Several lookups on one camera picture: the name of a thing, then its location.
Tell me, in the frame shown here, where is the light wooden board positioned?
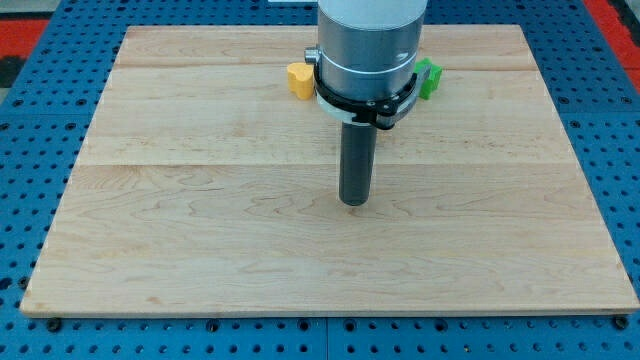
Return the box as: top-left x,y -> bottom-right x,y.
21,25 -> 639,318

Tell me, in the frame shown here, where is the green block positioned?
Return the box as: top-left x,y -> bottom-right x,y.
414,58 -> 443,100

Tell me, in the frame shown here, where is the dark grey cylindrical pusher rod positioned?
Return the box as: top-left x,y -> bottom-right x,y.
339,123 -> 377,206

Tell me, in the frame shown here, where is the black and white mounting clamp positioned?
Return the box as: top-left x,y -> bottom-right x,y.
314,65 -> 421,130

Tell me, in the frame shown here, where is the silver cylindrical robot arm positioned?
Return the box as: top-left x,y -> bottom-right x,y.
304,0 -> 428,101

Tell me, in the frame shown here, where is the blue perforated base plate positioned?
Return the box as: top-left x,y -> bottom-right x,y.
1,0 -> 639,359

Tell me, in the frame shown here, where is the yellow heart block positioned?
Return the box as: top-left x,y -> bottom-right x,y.
286,62 -> 314,100

